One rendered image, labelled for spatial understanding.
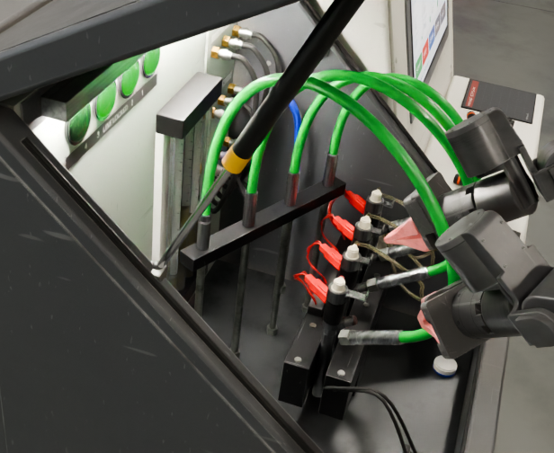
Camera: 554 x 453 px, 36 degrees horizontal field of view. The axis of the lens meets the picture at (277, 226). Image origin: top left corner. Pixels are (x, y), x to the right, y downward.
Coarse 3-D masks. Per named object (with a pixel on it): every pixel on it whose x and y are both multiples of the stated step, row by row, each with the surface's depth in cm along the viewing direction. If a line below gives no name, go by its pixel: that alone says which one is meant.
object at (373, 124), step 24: (240, 96) 102; (336, 96) 92; (360, 120) 92; (216, 144) 109; (384, 144) 91; (216, 168) 112; (408, 168) 90; (432, 192) 90; (432, 216) 90; (408, 336) 100; (432, 336) 98
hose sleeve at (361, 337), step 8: (352, 336) 106; (360, 336) 105; (368, 336) 104; (376, 336) 103; (384, 336) 102; (392, 336) 101; (360, 344) 106; (368, 344) 105; (376, 344) 104; (384, 344) 103; (392, 344) 102; (400, 344) 101
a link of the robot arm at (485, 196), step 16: (512, 160) 95; (480, 176) 97; (496, 176) 97; (512, 176) 95; (528, 176) 97; (480, 192) 97; (496, 192) 96; (512, 192) 94; (528, 192) 96; (480, 208) 97; (496, 208) 96; (512, 208) 95; (528, 208) 95
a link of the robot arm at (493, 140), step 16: (480, 112) 97; (496, 112) 94; (464, 128) 94; (480, 128) 94; (496, 128) 95; (512, 128) 94; (464, 144) 95; (480, 144) 94; (496, 144) 95; (512, 144) 95; (464, 160) 96; (480, 160) 95; (496, 160) 95; (528, 160) 94; (544, 176) 93; (544, 192) 93
